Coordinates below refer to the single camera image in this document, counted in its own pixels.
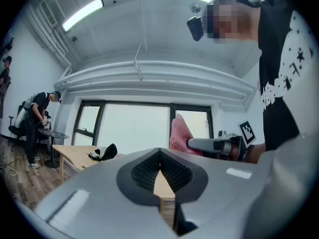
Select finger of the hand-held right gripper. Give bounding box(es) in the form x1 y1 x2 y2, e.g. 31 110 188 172
187 137 232 154

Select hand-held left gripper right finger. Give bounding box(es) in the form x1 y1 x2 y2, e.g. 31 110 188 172
159 148 261 239

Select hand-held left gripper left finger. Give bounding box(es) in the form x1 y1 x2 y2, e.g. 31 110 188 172
33 147 179 239

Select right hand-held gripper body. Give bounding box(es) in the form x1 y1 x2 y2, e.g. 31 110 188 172
216 120 257 162

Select pink cloth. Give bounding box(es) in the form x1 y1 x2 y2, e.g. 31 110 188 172
169 113 205 157

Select pale green cartoon print umbrella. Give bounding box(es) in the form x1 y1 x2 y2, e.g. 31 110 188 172
87 143 118 162

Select person's right forearm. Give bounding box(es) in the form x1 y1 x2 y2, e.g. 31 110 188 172
245 143 266 164

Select round black marble table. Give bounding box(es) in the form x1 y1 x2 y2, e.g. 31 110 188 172
37 128 69 169

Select white ceiling pipes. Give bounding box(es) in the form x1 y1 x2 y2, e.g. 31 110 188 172
26 2 257 109

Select black white star print shirt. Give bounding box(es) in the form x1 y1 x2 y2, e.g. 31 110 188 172
256 0 319 152

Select black office chair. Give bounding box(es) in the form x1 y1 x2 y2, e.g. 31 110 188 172
8 105 28 151

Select person's head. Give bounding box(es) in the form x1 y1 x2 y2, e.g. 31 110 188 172
204 0 262 44

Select white ceiling air vent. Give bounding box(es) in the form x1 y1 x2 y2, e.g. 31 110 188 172
39 0 57 26

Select grey gripper-mounted camera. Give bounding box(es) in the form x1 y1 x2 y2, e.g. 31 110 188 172
218 130 236 139

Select black head-worn camera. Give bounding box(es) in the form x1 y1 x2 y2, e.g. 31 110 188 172
186 16 205 41

